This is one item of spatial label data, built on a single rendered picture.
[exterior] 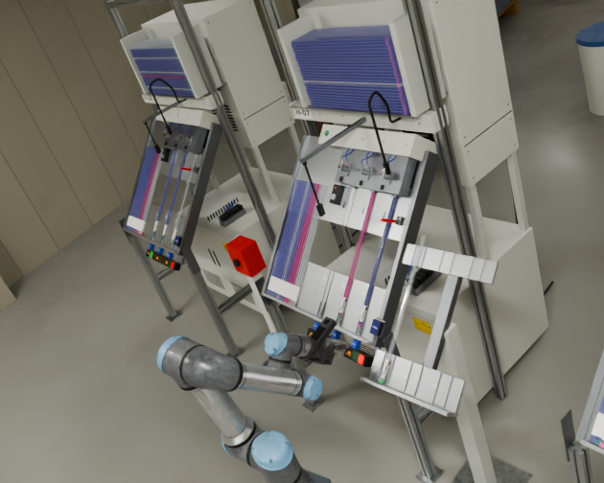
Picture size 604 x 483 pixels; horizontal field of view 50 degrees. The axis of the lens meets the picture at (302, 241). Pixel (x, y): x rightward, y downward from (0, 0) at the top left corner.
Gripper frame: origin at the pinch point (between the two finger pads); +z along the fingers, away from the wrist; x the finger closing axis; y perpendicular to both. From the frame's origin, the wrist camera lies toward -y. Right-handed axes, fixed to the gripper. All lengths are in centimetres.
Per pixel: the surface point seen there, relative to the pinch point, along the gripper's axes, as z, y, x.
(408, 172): 1, -65, 6
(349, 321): 4.8, -6.7, -6.3
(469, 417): 30.6, 12.6, 36.8
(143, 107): 112, -96, -453
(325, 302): 4.8, -9.8, -21.3
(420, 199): 6, -56, 10
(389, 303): 5.0, -18.5, 10.0
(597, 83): 268, -181, -82
